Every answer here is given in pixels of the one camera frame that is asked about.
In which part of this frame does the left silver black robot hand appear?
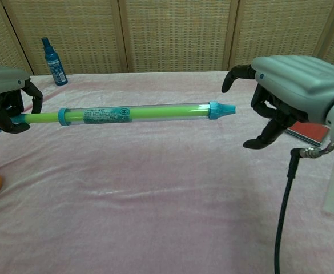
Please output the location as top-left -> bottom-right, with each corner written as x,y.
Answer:
0,64 -> 44,134

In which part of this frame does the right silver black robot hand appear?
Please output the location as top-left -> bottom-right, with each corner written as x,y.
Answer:
221,55 -> 334,150

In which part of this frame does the green water pump toy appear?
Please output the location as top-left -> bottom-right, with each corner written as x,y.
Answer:
0,101 -> 238,141

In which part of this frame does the red ink stamp pad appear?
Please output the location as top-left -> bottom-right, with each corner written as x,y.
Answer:
285,121 -> 332,148

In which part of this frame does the blue spray bottle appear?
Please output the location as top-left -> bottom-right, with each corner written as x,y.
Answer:
41,37 -> 69,86

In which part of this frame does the pink plush table cloth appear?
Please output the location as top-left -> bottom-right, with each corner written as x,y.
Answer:
0,70 -> 334,274

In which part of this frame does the black right hand cable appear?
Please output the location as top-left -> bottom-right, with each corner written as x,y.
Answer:
273,147 -> 334,274

